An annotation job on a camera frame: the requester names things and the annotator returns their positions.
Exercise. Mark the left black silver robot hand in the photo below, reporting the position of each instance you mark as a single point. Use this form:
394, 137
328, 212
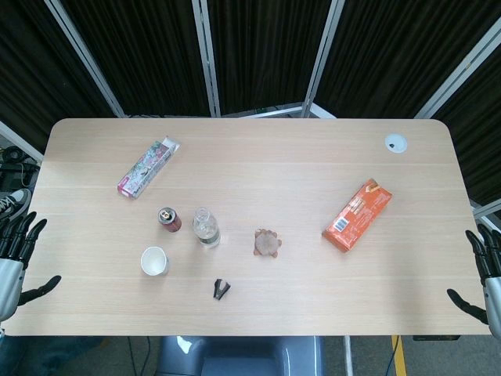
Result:
9, 282

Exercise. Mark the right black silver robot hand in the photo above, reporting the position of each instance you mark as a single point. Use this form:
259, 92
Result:
494, 301

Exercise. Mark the transparent plastic water bottle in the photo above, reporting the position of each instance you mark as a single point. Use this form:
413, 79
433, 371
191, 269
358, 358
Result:
206, 231

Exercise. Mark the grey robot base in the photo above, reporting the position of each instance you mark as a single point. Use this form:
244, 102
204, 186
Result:
242, 356

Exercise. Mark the white paper cup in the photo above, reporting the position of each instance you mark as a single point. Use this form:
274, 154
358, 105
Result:
153, 261

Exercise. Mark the black white sneaker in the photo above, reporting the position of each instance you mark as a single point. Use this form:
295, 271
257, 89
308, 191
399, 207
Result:
15, 201

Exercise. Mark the white table leg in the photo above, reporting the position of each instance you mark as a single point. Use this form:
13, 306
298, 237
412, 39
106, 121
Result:
348, 356

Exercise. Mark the orange snack package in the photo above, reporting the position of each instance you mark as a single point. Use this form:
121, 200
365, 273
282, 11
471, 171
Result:
358, 215

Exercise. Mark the red drink can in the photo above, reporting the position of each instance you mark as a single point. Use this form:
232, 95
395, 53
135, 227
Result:
170, 221

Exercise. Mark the black folding screen panel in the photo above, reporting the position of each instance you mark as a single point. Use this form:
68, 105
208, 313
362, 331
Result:
145, 51
477, 129
266, 51
395, 51
39, 70

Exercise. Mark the floral printed long carton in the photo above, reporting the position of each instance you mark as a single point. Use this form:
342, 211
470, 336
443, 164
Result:
146, 169

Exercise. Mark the black binder clip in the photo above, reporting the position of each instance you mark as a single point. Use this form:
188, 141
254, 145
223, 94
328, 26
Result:
221, 289

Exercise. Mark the brown turtle figurine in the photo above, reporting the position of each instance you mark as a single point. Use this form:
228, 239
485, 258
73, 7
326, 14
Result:
267, 243

